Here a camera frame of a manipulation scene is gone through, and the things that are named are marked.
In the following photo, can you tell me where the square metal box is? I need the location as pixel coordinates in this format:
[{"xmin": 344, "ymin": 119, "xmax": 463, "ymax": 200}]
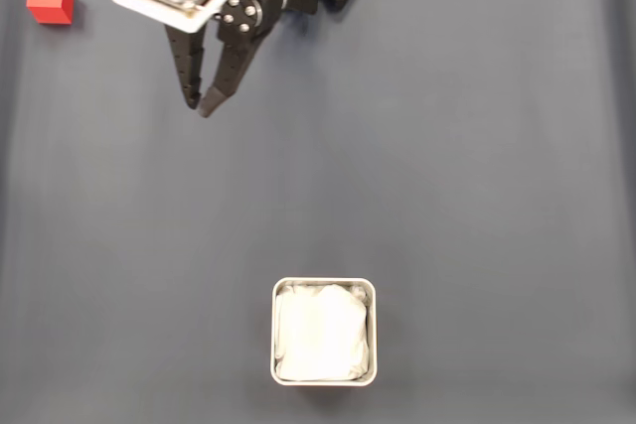
[{"xmin": 270, "ymin": 276, "xmax": 378, "ymax": 387}]

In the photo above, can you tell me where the white crumpled cloth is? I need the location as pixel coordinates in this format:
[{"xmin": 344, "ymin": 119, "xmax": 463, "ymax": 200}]
[{"xmin": 275, "ymin": 283, "xmax": 372, "ymax": 382}]

